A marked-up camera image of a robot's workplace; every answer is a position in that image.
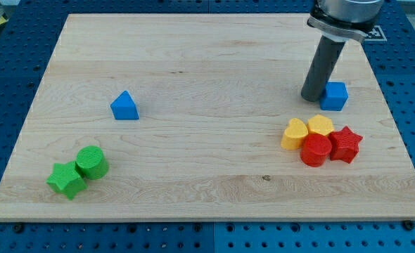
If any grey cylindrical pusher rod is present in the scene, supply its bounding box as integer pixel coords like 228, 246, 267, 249
300, 35, 345, 102

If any blue triangle block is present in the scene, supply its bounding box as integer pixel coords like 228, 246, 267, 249
110, 91, 139, 120

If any blue cube block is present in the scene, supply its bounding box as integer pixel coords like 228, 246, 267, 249
319, 82, 348, 111

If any black white fiducial marker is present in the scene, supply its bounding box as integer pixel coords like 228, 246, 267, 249
364, 25, 387, 42

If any yellow pentagon block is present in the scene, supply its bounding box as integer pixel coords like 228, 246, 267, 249
307, 115, 335, 137

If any red star block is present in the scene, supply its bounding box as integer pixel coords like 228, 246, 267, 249
328, 126, 363, 164

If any yellow heart block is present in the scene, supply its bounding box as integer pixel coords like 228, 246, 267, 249
281, 118, 309, 150

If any red cylinder block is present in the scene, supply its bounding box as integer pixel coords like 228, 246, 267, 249
300, 134, 332, 167

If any light wooden board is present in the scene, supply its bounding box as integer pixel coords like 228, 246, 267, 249
0, 14, 415, 223

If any green cylinder block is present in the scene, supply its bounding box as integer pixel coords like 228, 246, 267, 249
76, 145, 109, 180

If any green star block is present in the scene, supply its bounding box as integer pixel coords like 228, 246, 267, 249
46, 161, 87, 200

